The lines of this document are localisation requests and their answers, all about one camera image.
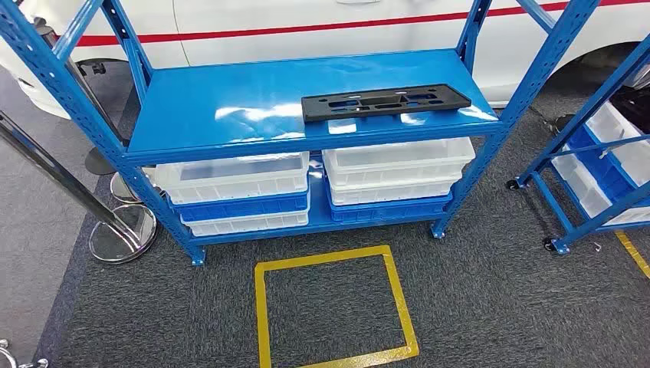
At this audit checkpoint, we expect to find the black plastic part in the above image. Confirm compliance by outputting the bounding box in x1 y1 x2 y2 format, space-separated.
300 84 472 124

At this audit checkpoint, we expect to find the blue metal shelf rack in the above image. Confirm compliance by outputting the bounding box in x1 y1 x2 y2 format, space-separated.
0 0 602 268

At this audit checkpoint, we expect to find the blue wheeled shelf rack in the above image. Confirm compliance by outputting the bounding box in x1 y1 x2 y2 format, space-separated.
506 32 650 255

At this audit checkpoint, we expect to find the blue storage bin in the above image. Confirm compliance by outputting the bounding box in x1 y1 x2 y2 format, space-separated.
324 182 454 225
566 124 650 204

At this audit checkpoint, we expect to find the yellow tape square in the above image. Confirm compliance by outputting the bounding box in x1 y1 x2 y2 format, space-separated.
254 245 421 368

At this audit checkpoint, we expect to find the white car red stripe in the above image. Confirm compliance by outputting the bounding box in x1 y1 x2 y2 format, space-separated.
0 0 650 120

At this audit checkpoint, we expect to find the yellow floor tape strip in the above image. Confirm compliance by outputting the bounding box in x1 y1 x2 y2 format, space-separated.
614 231 650 281

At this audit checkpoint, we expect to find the chrome stanchion post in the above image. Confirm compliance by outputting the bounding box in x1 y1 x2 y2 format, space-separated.
110 167 159 205
0 110 157 265

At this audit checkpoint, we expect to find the dark stanchion post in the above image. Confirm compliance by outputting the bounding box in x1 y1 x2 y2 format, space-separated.
31 18 128 176

